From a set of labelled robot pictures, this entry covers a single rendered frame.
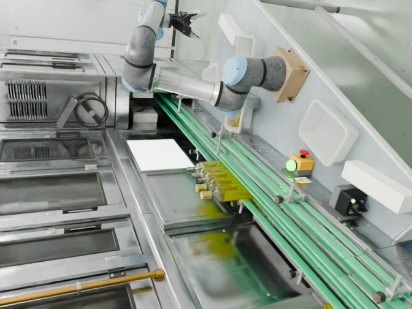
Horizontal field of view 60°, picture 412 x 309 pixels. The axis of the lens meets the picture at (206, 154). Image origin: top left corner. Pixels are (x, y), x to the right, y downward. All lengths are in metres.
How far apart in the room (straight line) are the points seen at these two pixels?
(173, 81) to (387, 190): 0.90
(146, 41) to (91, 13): 3.66
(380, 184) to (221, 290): 0.64
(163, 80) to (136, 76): 0.11
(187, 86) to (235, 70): 0.22
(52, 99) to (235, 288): 1.65
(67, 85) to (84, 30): 2.76
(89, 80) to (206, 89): 1.06
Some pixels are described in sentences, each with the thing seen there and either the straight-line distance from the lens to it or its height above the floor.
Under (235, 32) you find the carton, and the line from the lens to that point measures 2.03.
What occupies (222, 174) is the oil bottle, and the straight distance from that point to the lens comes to 1.66.
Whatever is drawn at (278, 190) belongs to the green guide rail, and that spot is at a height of 0.95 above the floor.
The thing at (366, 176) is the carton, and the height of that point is 0.81.
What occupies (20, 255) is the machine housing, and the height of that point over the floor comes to 1.86.
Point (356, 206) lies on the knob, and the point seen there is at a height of 0.81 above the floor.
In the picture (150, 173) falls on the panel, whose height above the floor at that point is 1.27.
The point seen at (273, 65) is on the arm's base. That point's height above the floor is 0.89.
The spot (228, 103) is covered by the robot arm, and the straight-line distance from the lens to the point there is 1.53.
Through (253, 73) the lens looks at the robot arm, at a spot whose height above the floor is 0.98.
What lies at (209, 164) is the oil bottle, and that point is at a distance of 1.74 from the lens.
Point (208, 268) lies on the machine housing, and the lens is 1.41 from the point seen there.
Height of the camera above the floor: 1.74
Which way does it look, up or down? 24 degrees down
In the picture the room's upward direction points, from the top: 93 degrees counter-clockwise
